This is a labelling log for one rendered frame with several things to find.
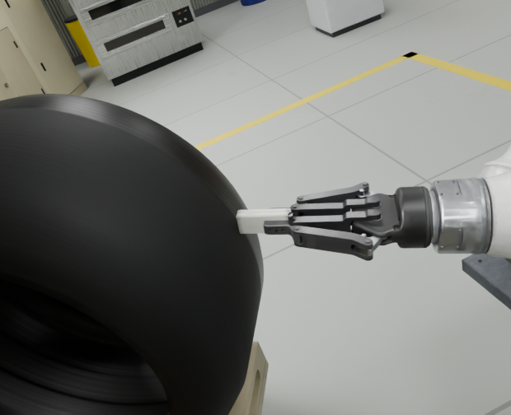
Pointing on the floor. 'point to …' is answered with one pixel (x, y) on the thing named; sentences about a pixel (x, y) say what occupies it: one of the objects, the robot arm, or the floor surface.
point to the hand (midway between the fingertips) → (264, 221)
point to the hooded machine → (343, 15)
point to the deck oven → (138, 34)
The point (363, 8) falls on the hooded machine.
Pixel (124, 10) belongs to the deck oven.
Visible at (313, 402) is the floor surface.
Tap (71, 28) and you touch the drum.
